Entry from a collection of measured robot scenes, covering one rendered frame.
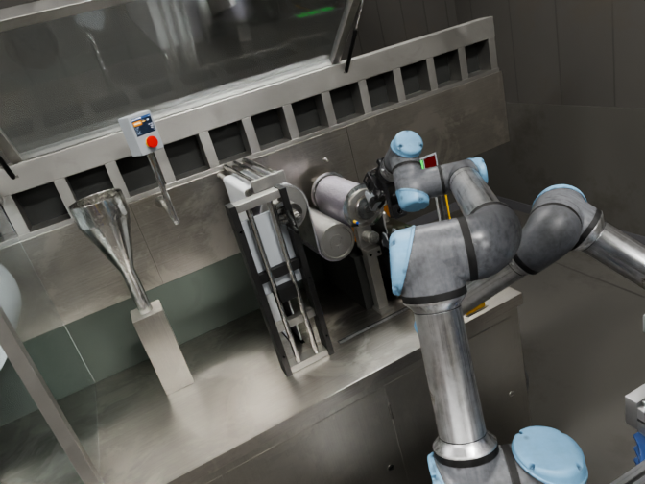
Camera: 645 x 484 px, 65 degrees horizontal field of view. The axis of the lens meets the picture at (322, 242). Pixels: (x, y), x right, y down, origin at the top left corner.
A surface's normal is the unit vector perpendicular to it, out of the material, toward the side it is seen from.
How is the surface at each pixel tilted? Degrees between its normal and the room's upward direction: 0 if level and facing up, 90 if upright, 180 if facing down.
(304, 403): 0
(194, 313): 90
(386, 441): 90
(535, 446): 7
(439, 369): 71
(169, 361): 90
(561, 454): 7
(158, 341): 90
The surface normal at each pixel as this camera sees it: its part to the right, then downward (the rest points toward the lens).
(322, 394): -0.25, -0.89
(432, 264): -0.15, 0.07
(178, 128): 0.41, 0.26
